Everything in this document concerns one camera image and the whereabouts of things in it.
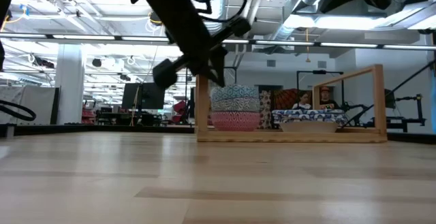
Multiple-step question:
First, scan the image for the person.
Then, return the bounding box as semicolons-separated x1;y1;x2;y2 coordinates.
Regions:
292;92;313;111
319;86;341;111

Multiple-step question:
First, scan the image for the black tube stand frame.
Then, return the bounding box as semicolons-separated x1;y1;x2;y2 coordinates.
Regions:
296;69;345;92
223;65;238;86

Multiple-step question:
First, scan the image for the black ceiling dome device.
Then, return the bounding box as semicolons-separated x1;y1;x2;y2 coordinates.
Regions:
149;11;164;27

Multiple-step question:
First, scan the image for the white partition panel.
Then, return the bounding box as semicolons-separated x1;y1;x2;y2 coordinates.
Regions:
0;86;61;125

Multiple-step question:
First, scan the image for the large black monitor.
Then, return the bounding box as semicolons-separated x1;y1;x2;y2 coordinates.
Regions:
141;82;167;111

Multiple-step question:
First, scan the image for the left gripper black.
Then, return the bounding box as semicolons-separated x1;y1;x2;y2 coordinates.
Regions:
152;16;252;89

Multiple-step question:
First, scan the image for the yellow hanging pendant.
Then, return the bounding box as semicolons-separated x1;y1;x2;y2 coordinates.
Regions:
305;28;311;63

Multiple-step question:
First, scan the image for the black monitor on arm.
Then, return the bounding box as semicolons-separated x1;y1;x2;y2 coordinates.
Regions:
384;88;396;109

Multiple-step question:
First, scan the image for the thick black cable loop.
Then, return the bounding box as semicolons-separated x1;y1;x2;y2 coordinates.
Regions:
0;99;37;122

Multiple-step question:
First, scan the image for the white pillar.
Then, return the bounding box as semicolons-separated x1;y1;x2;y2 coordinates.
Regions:
54;43;86;125

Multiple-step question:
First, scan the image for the black aluminium table frame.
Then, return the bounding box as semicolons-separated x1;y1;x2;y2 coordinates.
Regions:
0;123;436;146

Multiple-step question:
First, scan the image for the blue panel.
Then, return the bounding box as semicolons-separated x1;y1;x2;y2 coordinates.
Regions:
431;60;436;133

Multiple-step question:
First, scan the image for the orange patterned cloth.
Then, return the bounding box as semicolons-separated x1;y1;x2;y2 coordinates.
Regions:
271;88;313;111

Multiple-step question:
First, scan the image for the red chair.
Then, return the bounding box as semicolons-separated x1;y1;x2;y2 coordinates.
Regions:
172;99;189;125

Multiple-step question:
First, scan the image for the wooden slatted shelf rack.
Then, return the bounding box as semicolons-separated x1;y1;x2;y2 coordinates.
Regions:
195;63;388;144

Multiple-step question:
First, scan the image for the small black monitor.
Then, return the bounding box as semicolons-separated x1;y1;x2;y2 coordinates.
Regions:
121;82;142;110

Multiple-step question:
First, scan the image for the black bar with light strips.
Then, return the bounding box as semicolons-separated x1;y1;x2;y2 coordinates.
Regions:
0;31;436;51

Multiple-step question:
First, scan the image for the teal patterned bowl orange inside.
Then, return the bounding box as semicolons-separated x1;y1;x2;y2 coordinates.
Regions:
210;84;260;103

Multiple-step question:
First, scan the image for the pink patterned bowl blue inside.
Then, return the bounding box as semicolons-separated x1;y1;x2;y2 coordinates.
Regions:
209;110;261;132

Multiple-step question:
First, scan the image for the white red floral cloth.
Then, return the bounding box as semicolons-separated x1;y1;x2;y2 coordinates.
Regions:
258;90;273;130

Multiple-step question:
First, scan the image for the thin black rod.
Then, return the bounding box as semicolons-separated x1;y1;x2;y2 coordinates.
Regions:
340;60;436;129

